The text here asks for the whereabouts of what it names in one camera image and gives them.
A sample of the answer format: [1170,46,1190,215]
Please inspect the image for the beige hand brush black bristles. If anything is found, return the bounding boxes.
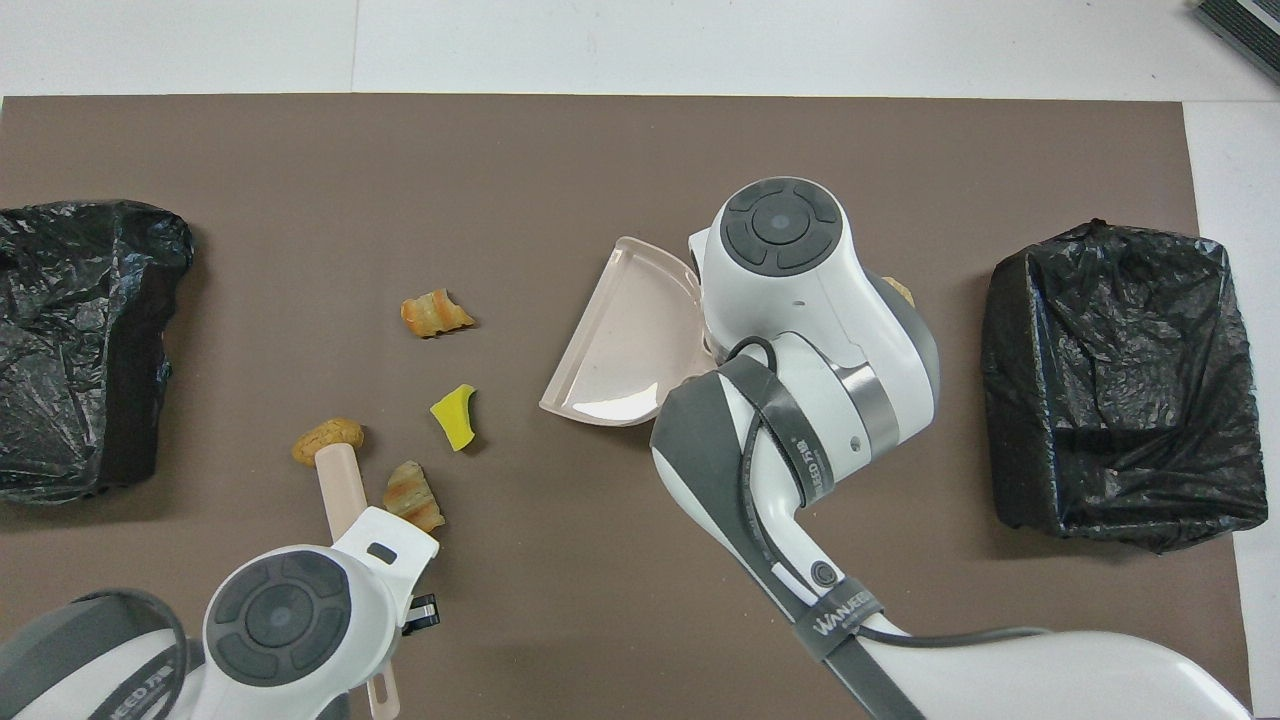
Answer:
[315,443,401,720]

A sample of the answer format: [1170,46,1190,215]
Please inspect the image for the small yellow sponge wedge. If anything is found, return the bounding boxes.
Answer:
[430,384,479,453]

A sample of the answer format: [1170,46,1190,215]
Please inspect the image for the striped croissant piece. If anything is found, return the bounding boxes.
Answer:
[401,289,476,339]

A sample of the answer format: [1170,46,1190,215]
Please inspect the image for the bin with black trash bag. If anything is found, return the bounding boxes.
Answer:
[0,200,196,506]
[980,220,1269,553]

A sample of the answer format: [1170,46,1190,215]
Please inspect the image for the beige plastic dustpan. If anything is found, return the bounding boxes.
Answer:
[539,236,706,428]

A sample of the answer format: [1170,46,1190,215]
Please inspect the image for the dark ribbed device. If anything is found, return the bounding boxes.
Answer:
[1192,0,1280,86]

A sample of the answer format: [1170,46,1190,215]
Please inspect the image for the round brown bread roll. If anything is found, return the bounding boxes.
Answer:
[292,417,366,468]

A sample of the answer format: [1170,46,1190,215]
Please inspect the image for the striped bread chunk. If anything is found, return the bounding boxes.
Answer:
[383,460,446,533]

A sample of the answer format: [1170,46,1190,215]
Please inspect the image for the brown table mat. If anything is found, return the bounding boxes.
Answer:
[0,95,1256,720]

